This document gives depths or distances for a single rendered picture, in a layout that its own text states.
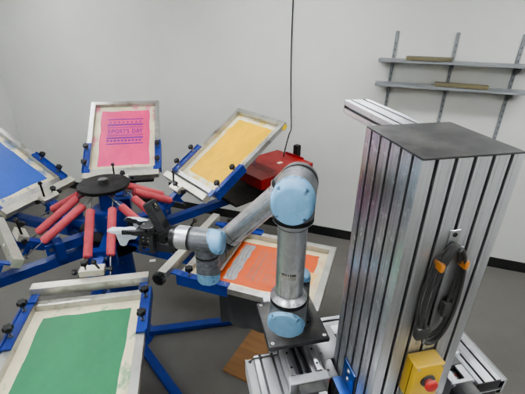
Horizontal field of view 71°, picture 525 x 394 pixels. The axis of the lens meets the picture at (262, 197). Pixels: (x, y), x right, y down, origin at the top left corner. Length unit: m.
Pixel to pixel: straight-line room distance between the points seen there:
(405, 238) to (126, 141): 2.82
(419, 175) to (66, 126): 5.12
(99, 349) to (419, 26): 3.29
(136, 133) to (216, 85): 1.14
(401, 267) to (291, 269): 0.32
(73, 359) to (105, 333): 0.16
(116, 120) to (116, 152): 0.35
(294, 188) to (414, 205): 0.29
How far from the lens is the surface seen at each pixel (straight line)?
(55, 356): 1.94
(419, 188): 0.83
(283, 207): 0.95
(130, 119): 3.54
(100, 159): 3.31
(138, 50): 4.57
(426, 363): 1.15
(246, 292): 1.97
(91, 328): 1.99
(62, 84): 5.40
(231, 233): 1.22
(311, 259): 2.28
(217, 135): 3.14
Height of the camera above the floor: 2.28
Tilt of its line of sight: 26 degrees down
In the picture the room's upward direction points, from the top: 1 degrees clockwise
